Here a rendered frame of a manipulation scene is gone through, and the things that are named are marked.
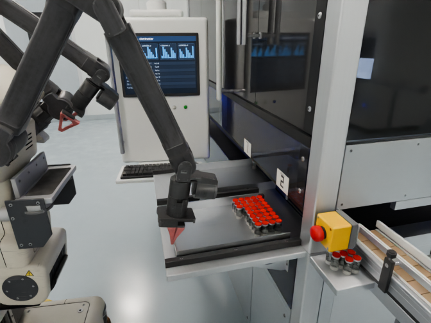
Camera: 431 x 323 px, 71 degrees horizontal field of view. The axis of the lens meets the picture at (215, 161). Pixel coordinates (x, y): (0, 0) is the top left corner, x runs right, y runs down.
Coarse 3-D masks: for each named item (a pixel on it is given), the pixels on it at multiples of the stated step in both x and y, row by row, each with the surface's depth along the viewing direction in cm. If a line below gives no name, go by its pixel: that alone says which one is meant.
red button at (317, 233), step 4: (312, 228) 76; (316, 228) 75; (320, 228) 75; (312, 232) 76; (316, 232) 75; (320, 232) 74; (312, 236) 76; (316, 236) 75; (320, 236) 74; (316, 240) 75; (320, 240) 75
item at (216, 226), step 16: (192, 208) 109; (208, 208) 110; (224, 208) 109; (192, 224) 100; (208, 224) 100; (224, 224) 100; (240, 224) 100; (176, 240) 92; (192, 240) 92; (208, 240) 92; (224, 240) 92; (240, 240) 87; (256, 240) 88; (272, 240) 90; (176, 256) 83
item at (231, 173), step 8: (232, 160) 144; (240, 160) 145; (248, 160) 146; (200, 168) 141; (208, 168) 142; (216, 168) 143; (224, 168) 144; (232, 168) 143; (240, 168) 143; (248, 168) 143; (216, 176) 135; (224, 176) 135; (232, 176) 135; (240, 176) 135; (248, 176) 135; (256, 176) 135; (264, 176) 135; (224, 184) 128; (232, 184) 128; (240, 184) 128; (248, 184) 120; (256, 184) 121; (264, 184) 122; (272, 184) 123
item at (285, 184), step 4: (280, 172) 99; (276, 176) 102; (280, 176) 99; (284, 176) 96; (276, 180) 102; (284, 180) 97; (288, 180) 94; (276, 184) 103; (284, 184) 97; (288, 184) 94; (280, 188) 100; (284, 188) 97; (284, 192) 97
